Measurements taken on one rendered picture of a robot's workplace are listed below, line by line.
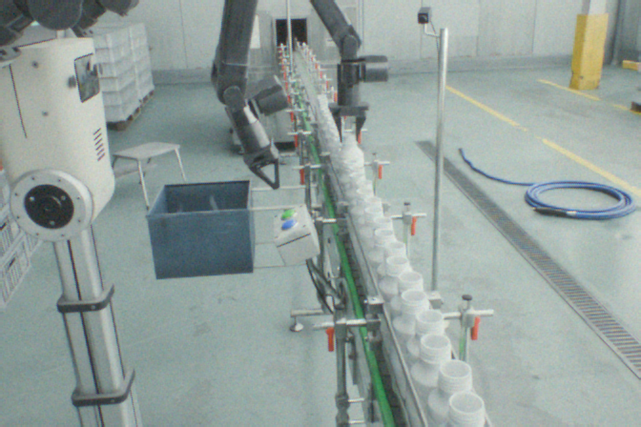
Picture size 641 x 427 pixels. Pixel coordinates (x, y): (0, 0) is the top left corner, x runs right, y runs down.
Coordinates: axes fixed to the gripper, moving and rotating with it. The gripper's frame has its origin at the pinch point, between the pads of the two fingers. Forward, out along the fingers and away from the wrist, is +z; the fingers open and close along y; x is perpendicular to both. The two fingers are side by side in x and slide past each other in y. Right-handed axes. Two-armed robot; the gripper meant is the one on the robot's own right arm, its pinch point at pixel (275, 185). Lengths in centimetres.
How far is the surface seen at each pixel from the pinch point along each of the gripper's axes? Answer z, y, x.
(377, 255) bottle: 11.3, -27.4, -14.6
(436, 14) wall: 120, 1024, -284
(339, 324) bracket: 12.2, -42.8, -5.1
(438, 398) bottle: 11, -68, -15
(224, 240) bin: 25, 50, 28
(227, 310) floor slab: 100, 157, 70
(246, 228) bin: 24, 50, 20
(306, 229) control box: 8.3, -10.0, -3.3
